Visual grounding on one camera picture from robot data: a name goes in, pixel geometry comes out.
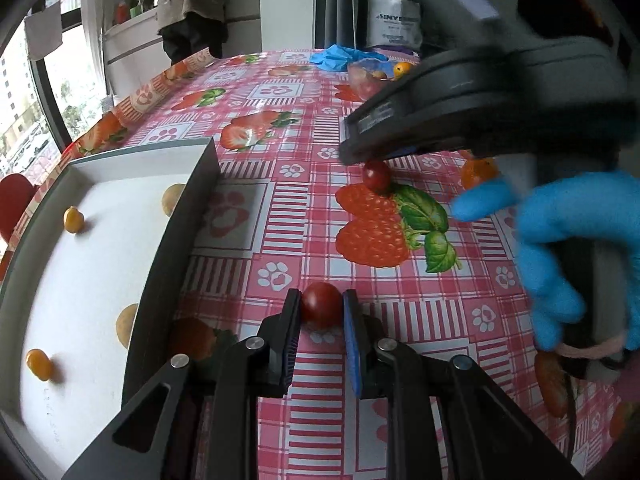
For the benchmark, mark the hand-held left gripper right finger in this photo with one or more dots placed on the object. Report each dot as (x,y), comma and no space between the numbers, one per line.
(352,350)

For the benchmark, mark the orange bottle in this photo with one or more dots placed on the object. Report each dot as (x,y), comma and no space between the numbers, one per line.
(121,12)

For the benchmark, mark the white kitchen counter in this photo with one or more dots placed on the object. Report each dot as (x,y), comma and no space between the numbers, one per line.
(135,40)

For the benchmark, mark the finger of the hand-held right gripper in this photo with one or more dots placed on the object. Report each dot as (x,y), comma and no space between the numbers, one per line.
(400,120)

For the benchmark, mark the red chair back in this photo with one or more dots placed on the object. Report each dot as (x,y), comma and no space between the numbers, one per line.
(15,205)

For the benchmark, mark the person's right hand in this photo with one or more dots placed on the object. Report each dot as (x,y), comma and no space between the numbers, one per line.
(545,210)

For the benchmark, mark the smooth orange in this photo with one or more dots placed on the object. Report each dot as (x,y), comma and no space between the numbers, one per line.
(402,68)
(477,172)

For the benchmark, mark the small yellow golden berry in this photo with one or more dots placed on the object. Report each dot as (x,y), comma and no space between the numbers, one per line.
(73,220)
(39,364)

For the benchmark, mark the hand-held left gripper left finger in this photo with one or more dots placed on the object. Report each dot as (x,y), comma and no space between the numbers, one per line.
(287,350)

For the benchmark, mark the pale round longan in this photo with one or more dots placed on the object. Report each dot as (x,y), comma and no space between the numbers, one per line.
(171,200)
(125,325)

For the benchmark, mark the red cherry tomato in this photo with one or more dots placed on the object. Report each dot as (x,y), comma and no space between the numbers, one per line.
(321,305)
(377,177)

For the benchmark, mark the grey shallow tray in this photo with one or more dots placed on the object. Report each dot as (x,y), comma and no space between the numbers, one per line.
(175,260)

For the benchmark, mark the blue disposable glove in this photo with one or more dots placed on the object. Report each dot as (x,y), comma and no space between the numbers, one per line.
(340,57)

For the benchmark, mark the white printed bag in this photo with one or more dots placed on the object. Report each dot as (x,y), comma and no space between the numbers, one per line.
(392,25)

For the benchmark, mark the clear glass bowl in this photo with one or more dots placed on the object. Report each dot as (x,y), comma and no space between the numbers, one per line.
(365,82)

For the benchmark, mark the grey curtain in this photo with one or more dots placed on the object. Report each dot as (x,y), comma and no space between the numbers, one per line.
(340,5)

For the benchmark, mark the hanging grey towel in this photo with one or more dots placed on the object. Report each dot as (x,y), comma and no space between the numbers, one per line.
(42,35)

